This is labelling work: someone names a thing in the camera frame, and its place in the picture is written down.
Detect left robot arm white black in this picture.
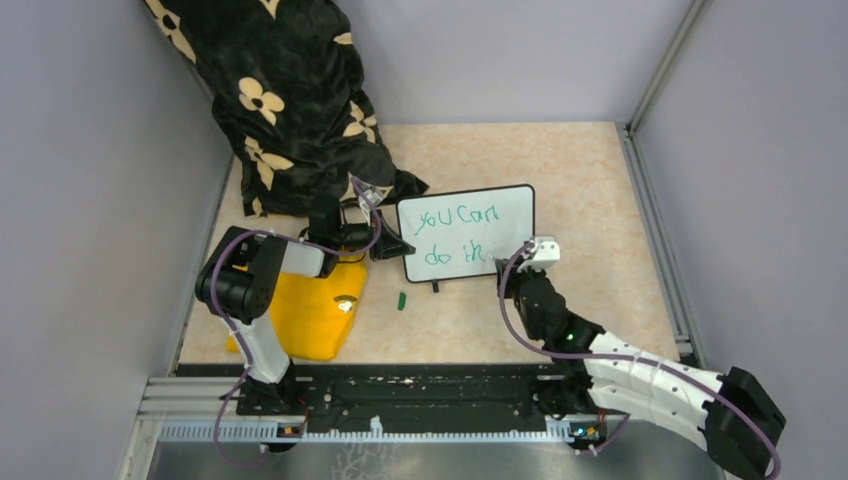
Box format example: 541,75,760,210
195,194,416,416

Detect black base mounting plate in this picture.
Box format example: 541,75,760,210
235,362,631,439

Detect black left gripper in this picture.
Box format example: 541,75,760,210
332,209,415,262

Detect yellow folded cloth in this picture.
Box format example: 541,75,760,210
233,263,366,376

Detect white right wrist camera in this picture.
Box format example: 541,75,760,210
517,236,561,272

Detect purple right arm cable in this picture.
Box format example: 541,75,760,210
496,241,783,480

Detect black floral blanket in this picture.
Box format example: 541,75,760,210
146,1,427,217

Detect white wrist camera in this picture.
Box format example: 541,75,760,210
355,184,384,223
517,236,561,272

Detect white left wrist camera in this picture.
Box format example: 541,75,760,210
355,184,384,223

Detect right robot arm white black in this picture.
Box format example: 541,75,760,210
495,258,786,479

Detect aluminium frame rail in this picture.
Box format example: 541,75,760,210
617,1,732,372

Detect white whiteboard black frame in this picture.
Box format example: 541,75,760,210
396,184,535,283

